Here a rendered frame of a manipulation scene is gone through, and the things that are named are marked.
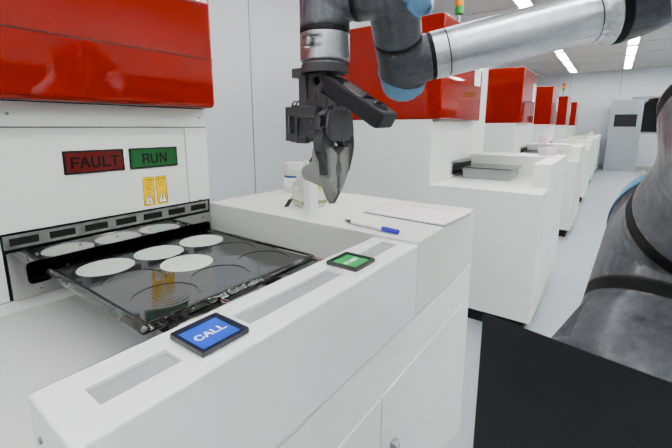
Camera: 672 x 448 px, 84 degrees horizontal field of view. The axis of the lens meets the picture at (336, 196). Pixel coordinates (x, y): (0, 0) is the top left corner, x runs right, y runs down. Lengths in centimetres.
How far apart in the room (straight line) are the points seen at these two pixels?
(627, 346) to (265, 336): 32
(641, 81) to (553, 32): 1290
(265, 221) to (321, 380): 50
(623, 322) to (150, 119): 94
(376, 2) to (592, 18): 32
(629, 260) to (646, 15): 40
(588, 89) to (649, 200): 1318
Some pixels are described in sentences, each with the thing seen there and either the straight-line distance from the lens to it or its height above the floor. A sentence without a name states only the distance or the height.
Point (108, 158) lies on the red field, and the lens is 96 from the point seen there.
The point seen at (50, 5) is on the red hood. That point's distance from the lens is 91.
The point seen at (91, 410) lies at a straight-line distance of 38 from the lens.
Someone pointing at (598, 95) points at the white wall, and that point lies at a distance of 1355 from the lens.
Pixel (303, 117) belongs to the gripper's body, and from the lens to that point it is 58.
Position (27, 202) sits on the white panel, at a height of 103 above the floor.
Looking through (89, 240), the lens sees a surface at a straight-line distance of 96.
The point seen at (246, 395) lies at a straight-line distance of 43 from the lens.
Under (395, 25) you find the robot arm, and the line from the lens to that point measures 58.
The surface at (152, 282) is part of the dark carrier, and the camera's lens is 76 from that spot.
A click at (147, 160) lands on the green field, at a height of 109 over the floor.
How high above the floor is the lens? 117
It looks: 10 degrees down
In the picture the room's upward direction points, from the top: straight up
